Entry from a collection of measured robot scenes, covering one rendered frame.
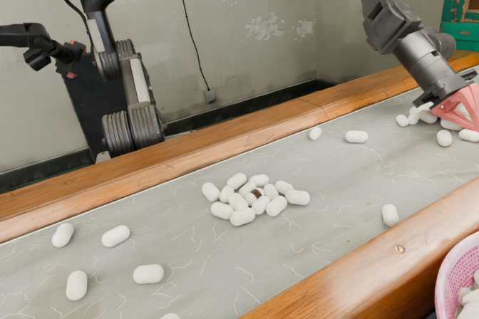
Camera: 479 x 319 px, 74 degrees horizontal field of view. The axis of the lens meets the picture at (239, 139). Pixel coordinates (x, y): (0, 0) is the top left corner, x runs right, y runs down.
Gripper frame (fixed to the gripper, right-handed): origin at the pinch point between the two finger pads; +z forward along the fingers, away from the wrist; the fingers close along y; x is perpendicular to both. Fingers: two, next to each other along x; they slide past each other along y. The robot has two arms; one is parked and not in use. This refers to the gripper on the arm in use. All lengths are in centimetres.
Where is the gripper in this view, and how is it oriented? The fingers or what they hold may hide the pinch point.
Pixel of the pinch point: (477, 127)
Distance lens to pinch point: 66.7
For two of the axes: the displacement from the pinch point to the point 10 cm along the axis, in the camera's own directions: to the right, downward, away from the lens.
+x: -2.2, 4.6, 8.6
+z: 4.4, 8.3, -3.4
